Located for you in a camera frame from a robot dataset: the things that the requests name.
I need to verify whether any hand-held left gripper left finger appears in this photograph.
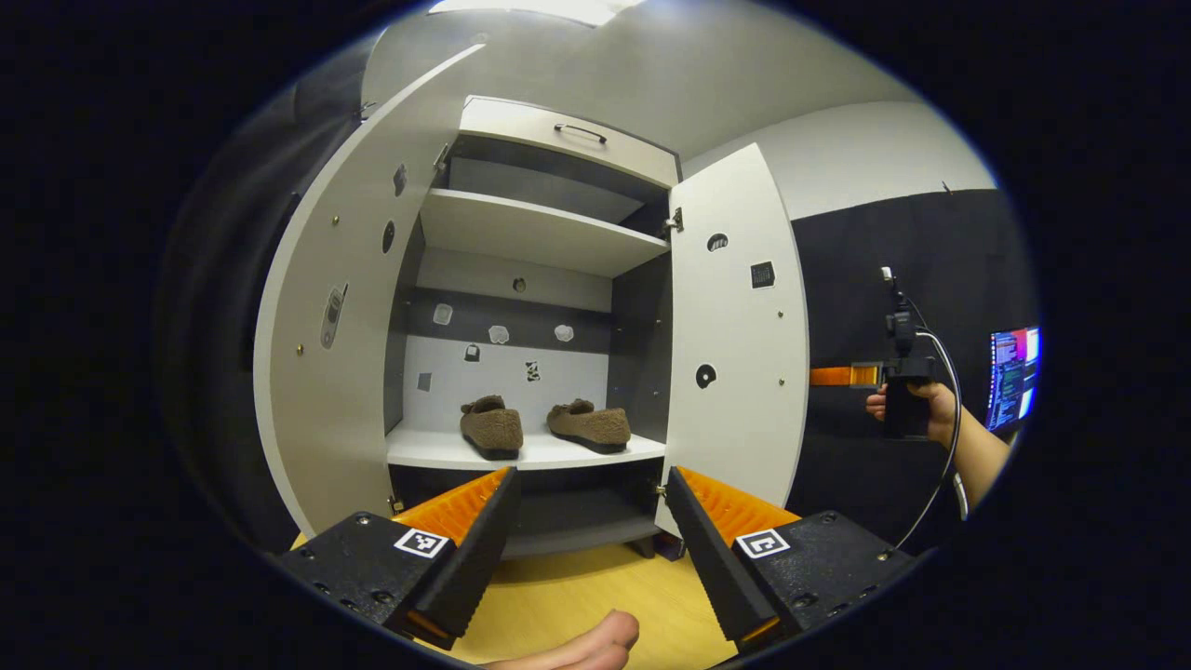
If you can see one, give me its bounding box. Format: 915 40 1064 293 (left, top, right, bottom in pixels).
279 465 522 650

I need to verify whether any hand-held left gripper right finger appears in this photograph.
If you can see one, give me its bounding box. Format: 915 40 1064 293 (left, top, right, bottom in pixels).
664 465 917 654

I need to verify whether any white shoe cabinet door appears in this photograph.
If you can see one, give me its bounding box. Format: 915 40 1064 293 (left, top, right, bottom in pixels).
654 142 812 539
253 44 487 539

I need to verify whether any brown fuzzy shoe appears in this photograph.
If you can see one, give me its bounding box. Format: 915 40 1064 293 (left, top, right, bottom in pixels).
460 395 525 462
546 398 632 455

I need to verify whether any black backdrop cloth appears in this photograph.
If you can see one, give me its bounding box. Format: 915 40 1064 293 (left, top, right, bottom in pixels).
158 37 1041 559

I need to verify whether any computer monitor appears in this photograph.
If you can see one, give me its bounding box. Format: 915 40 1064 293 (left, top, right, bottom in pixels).
986 326 1041 434

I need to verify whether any person's bare foot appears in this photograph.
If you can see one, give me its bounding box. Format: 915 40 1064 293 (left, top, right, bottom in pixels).
484 610 641 670

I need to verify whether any ceiling light panel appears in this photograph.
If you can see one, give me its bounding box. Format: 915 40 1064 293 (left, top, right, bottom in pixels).
428 0 643 27

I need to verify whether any grey cable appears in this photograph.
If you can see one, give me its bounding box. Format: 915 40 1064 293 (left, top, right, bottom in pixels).
895 328 970 550

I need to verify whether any white drawer with handle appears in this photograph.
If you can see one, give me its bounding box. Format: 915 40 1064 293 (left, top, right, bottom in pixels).
458 95 682 190

